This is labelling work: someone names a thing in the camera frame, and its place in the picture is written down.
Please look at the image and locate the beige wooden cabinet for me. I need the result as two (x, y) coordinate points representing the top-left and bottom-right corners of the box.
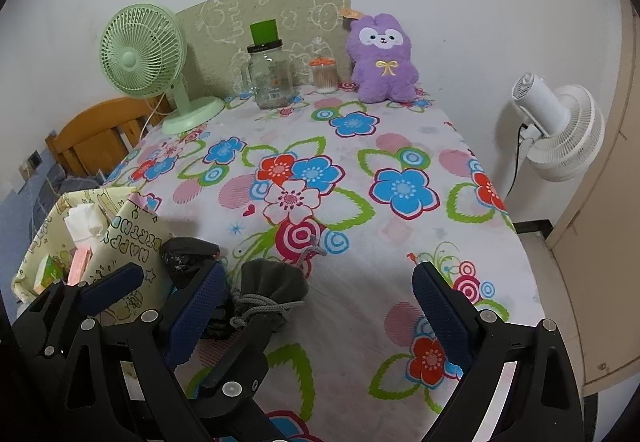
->
(545, 0), (640, 395)

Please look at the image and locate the white floor fan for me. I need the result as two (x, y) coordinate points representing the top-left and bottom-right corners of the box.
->
(511, 71), (606, 183)

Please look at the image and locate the yellow fabric storage basket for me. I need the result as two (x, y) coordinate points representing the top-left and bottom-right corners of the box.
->
(11, 187), (167, 323)

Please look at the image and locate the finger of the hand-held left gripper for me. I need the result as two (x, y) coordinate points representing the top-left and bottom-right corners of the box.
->
(15, 263), (146, 363)
(187, 309), (289, 442)

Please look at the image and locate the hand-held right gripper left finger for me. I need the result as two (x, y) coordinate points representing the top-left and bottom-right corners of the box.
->
(55, 262), (231, 442)

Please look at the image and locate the floral tablecloth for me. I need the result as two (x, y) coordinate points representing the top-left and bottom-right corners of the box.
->
(100, 81), (547, 442)

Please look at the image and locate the green patterned board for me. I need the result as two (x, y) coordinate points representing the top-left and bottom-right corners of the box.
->
(175, 0), (352, 98)

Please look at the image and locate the green small box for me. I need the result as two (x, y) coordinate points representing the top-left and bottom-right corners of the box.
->
(32, 255), (66, 296)

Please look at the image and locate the green desk fan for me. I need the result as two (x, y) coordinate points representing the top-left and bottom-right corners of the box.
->
(100, 2), (226, 135)

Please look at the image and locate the white tissue pack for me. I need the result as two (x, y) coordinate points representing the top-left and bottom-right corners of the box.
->
(64, 203), (108, 241)

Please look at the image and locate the cotton swab jar orange lid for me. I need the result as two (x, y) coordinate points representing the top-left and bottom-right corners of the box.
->
(308, 56), (341, 94)

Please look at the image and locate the black fan cable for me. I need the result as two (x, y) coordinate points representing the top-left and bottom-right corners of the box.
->
(506, 121), (531, 199)

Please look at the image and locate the grey drawstring pouch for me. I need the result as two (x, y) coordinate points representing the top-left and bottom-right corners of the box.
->
(227, 245), (328, 334)

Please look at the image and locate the wooden bed headboard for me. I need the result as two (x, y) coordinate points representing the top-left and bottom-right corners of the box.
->
(45, 97), (173, 179)

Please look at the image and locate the purple plush rabbit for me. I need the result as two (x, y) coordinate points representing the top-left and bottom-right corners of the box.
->
(342, 8), (422, 104)

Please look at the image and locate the blue bedsheet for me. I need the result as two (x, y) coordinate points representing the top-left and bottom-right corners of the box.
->
(0, 179), (58, 283)

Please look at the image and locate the white fan cable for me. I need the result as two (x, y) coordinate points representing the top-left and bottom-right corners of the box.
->
(142, 95), (171, 135)

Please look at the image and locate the glass jar with green cap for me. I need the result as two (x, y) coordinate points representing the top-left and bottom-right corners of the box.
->
(239, 20), (295, 110)

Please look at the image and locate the wall socket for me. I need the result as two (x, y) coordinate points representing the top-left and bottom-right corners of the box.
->
(20, 149), (44, 174)

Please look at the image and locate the pink packet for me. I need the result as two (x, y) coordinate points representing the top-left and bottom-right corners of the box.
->
(66, 245), (97, 286)

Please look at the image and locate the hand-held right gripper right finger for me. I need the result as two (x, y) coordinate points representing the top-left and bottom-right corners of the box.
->
(411, 261), (586, 442)

